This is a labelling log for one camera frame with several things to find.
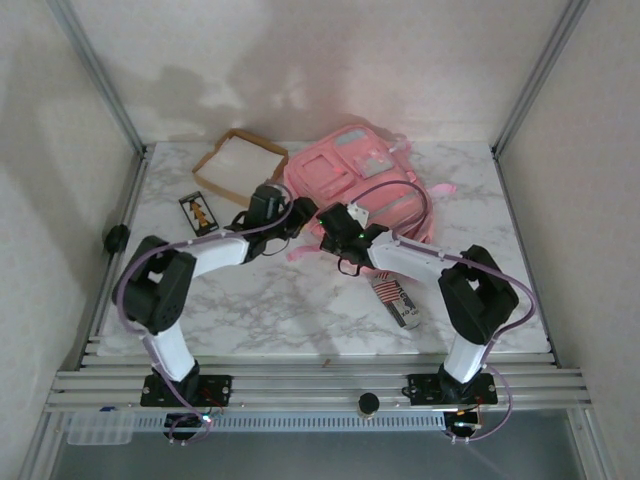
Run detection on pink student backpack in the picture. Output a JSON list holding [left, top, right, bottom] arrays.
[[283, 126, 457, 264]]

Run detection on striped patterned can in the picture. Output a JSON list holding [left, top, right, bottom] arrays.
[[371, 272, 424, 331]]

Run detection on white foam pad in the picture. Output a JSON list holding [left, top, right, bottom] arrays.
[[202, 139, 284, 194]]

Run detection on brown cardboard box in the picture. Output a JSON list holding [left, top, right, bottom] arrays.
[[191, 128, 290, 207]]

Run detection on black round lid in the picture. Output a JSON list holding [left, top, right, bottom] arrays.
[[102, 224, 130, 254]]

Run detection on black round knob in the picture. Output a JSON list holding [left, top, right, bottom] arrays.
[[357, 393, 381, 419]]

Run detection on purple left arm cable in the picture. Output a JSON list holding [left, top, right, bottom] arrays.
[[117, 183, 301, 444]]

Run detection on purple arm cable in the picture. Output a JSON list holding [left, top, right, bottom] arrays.
[[117, 183, 301, 444], [357, 180, 539, 444]]

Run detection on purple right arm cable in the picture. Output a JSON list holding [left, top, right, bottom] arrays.
[[357, 180, 539, 444]]

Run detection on aluminium front rail base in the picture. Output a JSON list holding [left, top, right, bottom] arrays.
[[44, 352, 589, 414]]

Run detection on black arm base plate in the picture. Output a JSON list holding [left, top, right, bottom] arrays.
[[408, 372, 499, 406], [140, 373, 234, 407]]

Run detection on grey slotted cable duct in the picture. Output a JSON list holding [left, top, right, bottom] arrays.
[[124, 412, 446, 431]]

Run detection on aluminium frame post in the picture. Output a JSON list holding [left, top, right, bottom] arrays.
[[47, 0, 149, 156], [492, 0, 591, 156]]

